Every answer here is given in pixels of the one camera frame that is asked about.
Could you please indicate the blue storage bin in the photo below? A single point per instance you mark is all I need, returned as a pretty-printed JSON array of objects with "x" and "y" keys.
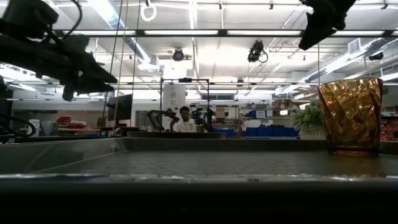
[
  {"x": 265, "y": 132},
  {"x": 280, "y": 132},
  {"x": 250, "y": 132},
  {"x": 225, "y": 133}
]

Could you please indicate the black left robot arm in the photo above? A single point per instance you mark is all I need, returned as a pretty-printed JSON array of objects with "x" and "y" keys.
[{"x": 25, "y": 15}]

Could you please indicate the background black robot arm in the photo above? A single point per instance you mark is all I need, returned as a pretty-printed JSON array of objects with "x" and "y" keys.
[
  {"x": 203, "y": 119},
  {"x": 158, "y": 116}
]

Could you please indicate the small green potted plant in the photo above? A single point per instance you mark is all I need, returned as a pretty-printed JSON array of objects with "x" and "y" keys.
[{"x": 308, "y": 119}]

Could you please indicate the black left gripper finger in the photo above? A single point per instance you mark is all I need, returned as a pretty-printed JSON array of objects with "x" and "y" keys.
[
  {"x": 99, "y": 73},
  {"x": 90, "y": 87}
]

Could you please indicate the black hanging camera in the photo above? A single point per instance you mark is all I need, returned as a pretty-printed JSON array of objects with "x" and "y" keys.
[{"x": 255, "y": 51}]

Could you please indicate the person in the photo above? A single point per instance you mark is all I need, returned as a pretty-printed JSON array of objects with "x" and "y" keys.
[{"x": 186, "y": 126}]

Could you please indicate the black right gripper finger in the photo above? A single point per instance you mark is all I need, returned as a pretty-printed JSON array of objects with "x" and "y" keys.
[{"x": 317, "y": 31}]

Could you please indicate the red storage bin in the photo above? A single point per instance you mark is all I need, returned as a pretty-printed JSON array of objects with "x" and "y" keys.
[
  {"x": 77, "y": 125},
  {"x": 63, "y": 119}
]

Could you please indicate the black computer monitor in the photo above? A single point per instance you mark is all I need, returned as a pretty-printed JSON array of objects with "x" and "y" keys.
[{"x": 121, "y": 107}]

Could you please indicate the white plastic container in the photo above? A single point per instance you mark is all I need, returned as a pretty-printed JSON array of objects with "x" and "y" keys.
[{"x": 34, "y": 127}]

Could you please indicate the round black overhead camera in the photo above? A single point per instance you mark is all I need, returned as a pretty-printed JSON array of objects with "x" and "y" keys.
[{"x": 178, "y": 55}]

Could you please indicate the black plastic tray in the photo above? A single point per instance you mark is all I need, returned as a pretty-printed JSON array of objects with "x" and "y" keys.
[{"x": 217, "y": 163}]

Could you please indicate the silver ceiling duct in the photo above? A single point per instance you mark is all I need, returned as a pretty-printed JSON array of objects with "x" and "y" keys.
[{"x": 130, "y": 40}]

